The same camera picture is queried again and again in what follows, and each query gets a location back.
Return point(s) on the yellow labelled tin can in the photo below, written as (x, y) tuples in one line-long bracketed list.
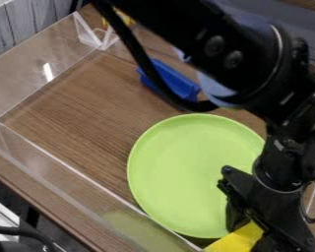
[(126, 18)]

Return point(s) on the green round plate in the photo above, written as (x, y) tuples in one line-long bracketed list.
[(174, 169)]

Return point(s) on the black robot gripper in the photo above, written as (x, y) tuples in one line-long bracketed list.
[(273, 210)]

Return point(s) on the blue plastic block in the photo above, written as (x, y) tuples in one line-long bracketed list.
[(184, 87)]

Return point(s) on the yellow toy banana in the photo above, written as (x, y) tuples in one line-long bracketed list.
[(239, 241)]

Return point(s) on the clear acrylic tray walls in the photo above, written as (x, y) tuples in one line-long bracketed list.
[(74, 110)]

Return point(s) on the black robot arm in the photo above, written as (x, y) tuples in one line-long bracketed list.
[(259, 69)]

